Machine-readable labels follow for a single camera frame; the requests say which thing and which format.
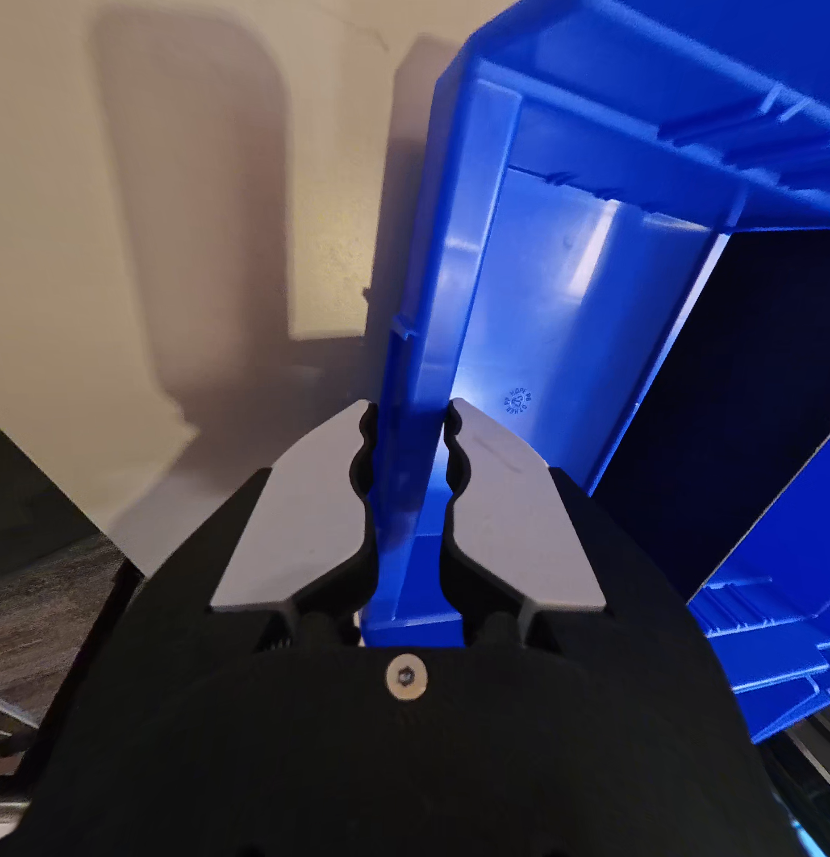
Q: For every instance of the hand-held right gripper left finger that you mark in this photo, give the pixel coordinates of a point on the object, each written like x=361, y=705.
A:
x=301, y=535

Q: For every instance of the blue plastic bin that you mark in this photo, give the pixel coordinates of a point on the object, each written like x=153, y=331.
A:
x=555, y=301

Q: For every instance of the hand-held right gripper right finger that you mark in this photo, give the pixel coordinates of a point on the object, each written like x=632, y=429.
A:
x=522, y=535

